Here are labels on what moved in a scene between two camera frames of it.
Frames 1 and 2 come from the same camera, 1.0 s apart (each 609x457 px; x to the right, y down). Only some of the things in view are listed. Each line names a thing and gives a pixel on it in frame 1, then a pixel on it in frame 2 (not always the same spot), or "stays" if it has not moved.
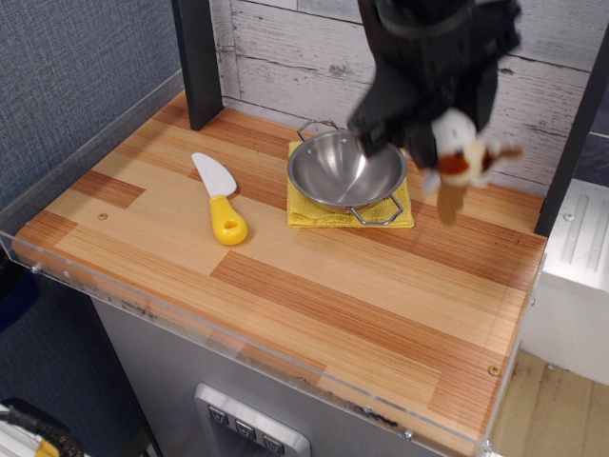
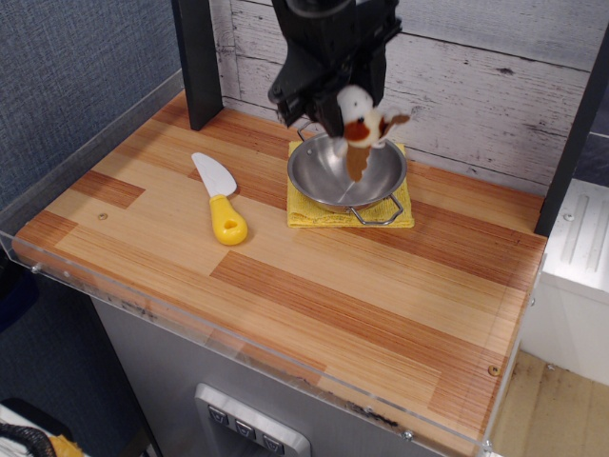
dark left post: x=195 y=34 stays
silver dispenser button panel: x=228 y=427 stays
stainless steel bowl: x=329 y=168 stays
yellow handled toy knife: x=230 y=228 stays
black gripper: x=422 y=50 -> x=325 y=44
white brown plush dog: x=463 y=159 -> x=364 y=127
